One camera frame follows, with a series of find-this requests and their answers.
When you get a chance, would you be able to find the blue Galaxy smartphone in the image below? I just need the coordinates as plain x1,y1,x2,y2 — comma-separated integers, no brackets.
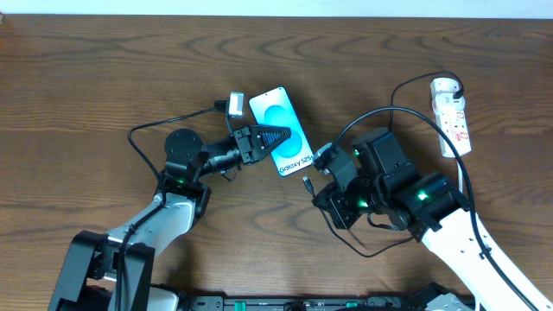
249,86,314,177

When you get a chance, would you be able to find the black USB charging cable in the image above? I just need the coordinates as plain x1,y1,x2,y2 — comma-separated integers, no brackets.
302,70,466,259

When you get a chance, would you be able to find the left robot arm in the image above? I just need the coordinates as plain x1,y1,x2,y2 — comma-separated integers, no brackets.
48,125,292,311

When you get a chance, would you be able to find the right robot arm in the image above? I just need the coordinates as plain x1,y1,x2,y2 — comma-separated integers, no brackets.
313,128,552,310

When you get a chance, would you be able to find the white power strip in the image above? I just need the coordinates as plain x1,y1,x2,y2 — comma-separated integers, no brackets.
430,78,472,156

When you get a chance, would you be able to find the left camera black cable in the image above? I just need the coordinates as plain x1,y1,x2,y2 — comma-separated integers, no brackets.
112,98,237,311

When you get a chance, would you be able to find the white power strip cord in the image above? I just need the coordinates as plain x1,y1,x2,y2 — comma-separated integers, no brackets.
455,155,466,195

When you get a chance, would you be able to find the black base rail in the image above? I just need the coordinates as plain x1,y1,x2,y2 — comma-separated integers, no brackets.
181,296,424,311

